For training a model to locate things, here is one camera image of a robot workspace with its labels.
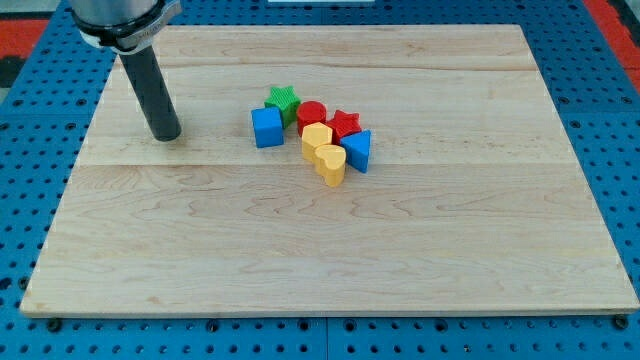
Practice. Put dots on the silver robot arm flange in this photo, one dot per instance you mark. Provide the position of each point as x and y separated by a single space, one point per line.
125 26

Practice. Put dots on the light wooden board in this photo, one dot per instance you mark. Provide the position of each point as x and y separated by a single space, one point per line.
473 204

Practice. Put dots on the yellow heart block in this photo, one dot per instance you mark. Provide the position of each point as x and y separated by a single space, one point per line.
329 162

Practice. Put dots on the yellow hexagon block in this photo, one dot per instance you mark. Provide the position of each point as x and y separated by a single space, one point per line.
313 136

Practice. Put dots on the blue triangle block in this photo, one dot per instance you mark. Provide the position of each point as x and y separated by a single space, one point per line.
357 147

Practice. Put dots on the red star block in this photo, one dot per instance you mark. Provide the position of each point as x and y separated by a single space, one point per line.
343 124

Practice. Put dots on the red cylinder block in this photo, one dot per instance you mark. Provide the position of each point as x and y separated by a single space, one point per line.
310 112

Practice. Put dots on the blue cube block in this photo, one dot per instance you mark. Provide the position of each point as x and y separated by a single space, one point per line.
267 126

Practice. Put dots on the green star block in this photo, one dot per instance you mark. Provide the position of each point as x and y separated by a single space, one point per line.
286 101

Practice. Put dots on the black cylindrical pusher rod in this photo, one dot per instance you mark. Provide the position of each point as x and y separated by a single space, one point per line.
147 81

